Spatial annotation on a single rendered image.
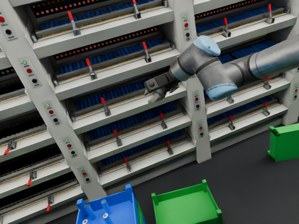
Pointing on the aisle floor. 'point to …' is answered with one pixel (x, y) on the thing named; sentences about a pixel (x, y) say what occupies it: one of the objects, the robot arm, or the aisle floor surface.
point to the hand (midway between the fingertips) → (147, 98)
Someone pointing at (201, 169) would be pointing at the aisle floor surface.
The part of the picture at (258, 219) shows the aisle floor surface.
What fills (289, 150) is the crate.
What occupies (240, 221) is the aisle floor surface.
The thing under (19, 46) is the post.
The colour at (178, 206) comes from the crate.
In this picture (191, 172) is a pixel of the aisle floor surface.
